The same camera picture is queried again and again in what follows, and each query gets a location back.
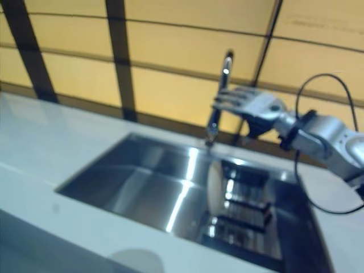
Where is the right robot hand dark palm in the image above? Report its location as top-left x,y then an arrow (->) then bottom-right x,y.
212,86 -> 297,138

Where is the cream ceramic plate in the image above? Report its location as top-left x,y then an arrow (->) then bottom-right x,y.
206,163 -> 226,212

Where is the chrome kitchen faucet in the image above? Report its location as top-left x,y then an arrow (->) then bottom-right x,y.
205,50 -> 237,148

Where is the black sink dish rack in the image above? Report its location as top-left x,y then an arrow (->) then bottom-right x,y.
198,158 -> 286,263

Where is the stainless steel sink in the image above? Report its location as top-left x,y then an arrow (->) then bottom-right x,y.
55,131 -> 334,273

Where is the grey kitchen cabinet front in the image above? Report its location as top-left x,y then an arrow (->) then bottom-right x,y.
0,209 -> 114,273

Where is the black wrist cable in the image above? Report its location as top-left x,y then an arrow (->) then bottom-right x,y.
292,73 -> 364,214

